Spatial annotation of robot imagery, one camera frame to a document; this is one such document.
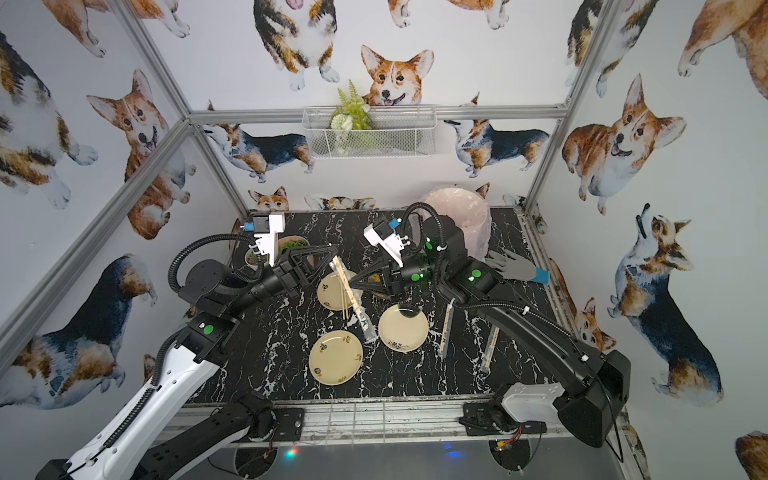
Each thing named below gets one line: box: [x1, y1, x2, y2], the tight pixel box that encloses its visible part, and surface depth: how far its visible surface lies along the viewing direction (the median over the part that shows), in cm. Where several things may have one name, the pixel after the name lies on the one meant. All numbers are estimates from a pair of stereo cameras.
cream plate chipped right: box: [378, 304, 429, 353], surface depth 91 cm
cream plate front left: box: [308, 330, 363, 386], surface depth 86 cm
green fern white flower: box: [330, 80, 373, 155], surface depth 86 cm
